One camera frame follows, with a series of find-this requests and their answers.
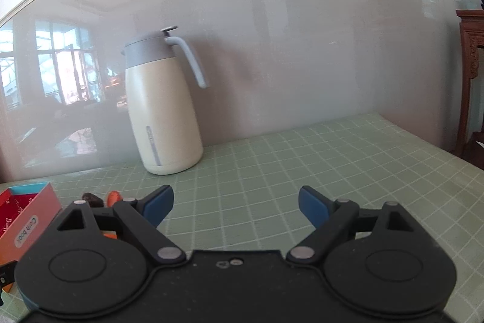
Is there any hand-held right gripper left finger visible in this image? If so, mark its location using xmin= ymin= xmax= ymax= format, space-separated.
xmin=57 ymin=185 xmax=187 ymax=265

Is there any pink cardboard box red inside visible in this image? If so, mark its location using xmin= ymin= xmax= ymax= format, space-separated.
xmin=0 ymin=182 xmax=63 ymax=265

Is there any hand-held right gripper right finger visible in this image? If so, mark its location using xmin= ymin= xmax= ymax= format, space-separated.
xmin=286 ymin=185 xmax=414 ymax=266

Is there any carved wooden stand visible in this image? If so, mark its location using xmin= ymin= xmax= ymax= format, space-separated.
xmin=455 ymin=9 xmax=484 ymax=162

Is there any dark brown round fruit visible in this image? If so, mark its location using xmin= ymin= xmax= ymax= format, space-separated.
xmin=82 ymin=192 xmax=105 ymax=208

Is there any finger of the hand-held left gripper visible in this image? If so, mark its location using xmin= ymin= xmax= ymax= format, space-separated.
xmin=0 ymin=262 xmax=16 ymax=305

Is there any cream thermos jug grey lid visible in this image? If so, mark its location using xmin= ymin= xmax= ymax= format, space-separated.
xmin=122 ymin=25 xmax=210 ymax=176

